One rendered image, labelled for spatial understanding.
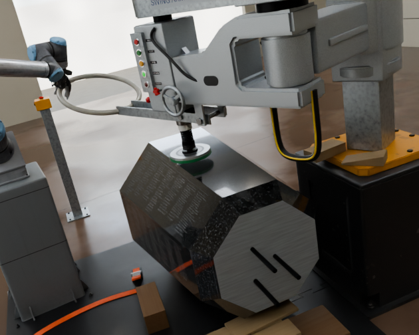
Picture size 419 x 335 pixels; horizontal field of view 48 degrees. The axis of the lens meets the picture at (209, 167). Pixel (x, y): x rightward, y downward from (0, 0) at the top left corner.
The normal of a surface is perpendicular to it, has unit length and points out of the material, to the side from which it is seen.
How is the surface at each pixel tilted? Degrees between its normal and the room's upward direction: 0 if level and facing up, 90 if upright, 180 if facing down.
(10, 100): 90
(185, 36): 90
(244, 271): 90
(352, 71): 90
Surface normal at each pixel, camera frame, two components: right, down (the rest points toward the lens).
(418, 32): -0.87, 0.32
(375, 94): -0.62, 0.39
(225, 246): 0.37, 0.28
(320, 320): -0.18, -0.91
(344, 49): 0.72, 0.14
